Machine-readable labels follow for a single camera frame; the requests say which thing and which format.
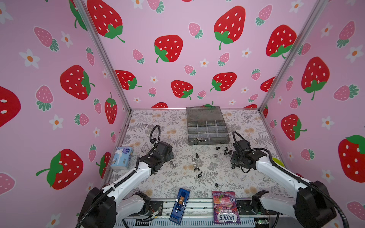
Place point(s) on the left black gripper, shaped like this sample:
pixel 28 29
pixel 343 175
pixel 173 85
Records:
pixel 169 156

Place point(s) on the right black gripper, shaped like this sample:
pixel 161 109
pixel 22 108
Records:
pixel 233 156

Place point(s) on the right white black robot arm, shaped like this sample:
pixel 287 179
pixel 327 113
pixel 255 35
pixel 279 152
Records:
pixel 309 202

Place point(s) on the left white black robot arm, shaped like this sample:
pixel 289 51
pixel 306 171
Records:
pixel 103 207

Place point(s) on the yellow green bowl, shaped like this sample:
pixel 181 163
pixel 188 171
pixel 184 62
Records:
pixel 277 161

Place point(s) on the blue white tissue pack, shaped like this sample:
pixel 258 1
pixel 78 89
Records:
pixel 122 158

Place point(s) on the grey plastic compartment organizer box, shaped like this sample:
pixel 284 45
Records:
pixel 206 122

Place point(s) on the blue rectangular plastic box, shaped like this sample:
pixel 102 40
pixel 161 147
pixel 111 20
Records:
pixel 179 206

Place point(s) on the purple Fox's candy bag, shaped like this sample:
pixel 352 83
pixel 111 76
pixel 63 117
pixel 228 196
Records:
pixel 225 208

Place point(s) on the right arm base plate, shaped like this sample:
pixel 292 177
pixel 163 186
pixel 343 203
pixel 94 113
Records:
pixel 245 208

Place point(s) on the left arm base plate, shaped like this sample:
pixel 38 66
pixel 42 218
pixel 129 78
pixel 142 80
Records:
pixel 154 209

